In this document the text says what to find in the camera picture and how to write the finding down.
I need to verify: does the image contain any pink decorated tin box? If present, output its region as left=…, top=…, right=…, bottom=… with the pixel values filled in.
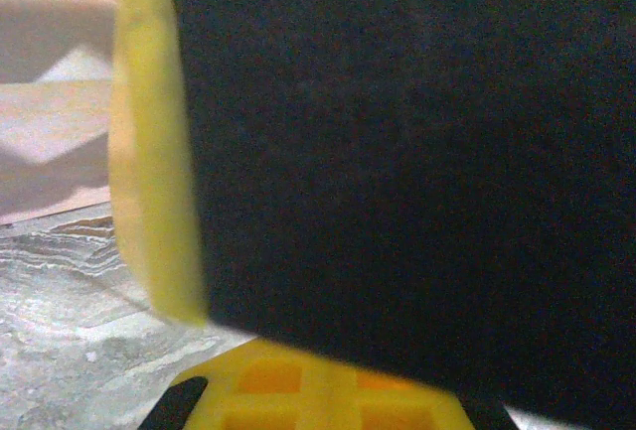
left=0, top=0, right=120, bottom=226

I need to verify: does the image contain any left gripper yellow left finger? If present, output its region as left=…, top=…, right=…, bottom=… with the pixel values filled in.
left=142, top=339, right=330, bottom=430

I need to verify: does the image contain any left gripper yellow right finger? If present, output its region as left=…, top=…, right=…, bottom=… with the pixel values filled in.
left=327, top=358, right=514, bottom=430

